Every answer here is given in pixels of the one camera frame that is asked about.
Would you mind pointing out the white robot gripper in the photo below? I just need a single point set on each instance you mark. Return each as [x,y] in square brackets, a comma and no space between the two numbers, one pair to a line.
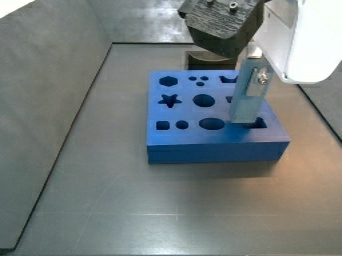
[300,40]

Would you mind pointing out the blue rectangle peg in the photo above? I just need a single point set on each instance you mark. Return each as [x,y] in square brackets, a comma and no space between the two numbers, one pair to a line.
[244,106]

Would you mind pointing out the blue foam shape-sorter block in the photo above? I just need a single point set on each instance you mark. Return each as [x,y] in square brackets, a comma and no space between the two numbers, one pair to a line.
[188,126]

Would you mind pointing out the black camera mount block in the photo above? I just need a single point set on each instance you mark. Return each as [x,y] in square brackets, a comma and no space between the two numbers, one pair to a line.
[221,24]

